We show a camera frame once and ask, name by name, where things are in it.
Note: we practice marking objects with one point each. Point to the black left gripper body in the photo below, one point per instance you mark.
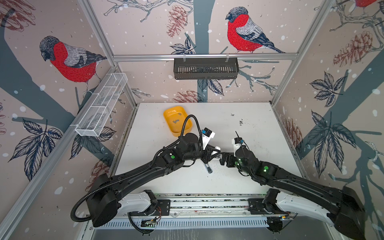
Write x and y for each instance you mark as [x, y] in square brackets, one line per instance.
[205, 154]

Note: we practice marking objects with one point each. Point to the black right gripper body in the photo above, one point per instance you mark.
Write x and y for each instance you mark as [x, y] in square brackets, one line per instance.
[231, 159]

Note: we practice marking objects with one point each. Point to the light blue stapler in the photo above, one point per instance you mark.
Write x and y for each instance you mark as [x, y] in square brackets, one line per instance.
[208, 168]

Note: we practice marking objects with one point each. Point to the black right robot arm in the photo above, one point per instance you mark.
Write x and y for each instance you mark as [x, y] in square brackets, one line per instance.
[341, 209]

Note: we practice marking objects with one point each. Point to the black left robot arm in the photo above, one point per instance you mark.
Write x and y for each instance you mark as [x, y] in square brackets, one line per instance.
[102, 202]

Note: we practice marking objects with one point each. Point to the yellow plastic tray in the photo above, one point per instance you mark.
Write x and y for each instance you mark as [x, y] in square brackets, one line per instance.
[175, 118]

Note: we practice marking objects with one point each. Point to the aluminium top crossbar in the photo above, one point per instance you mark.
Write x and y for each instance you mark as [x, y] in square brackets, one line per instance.
[155, 58]

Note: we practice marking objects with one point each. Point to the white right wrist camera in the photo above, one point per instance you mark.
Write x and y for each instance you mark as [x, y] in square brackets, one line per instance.
[237, 143]

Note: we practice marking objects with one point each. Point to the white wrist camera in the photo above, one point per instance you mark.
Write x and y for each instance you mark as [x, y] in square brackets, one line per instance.
[207, 135]
[237, 143]

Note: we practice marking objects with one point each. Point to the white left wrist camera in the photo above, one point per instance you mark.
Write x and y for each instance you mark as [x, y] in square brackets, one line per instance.
[207, 135]

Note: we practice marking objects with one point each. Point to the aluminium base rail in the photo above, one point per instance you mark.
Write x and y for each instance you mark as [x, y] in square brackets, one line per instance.
[173, 212]

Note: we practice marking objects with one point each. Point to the black hanging wire basket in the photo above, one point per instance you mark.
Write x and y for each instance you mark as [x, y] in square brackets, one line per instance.
[206, 68]

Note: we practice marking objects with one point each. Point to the white wire mesh basket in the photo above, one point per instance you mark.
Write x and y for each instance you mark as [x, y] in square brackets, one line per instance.
[97, 115]

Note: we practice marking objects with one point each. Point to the aluminium frame corner post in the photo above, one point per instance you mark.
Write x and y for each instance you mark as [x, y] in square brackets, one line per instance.
[99, 33]

